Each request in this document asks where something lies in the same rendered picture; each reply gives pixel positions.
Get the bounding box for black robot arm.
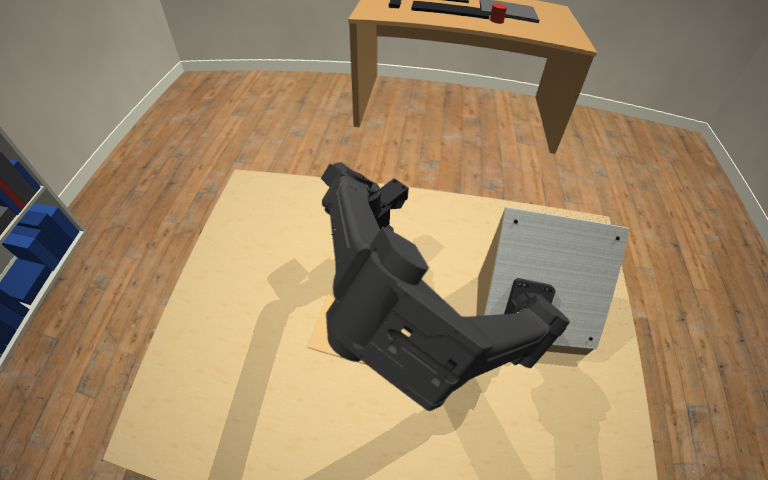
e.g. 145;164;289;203
321;162;570;411

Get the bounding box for tan flat mat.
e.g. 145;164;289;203
308;292;341;357

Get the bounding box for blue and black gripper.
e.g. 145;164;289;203
375;208;394;232

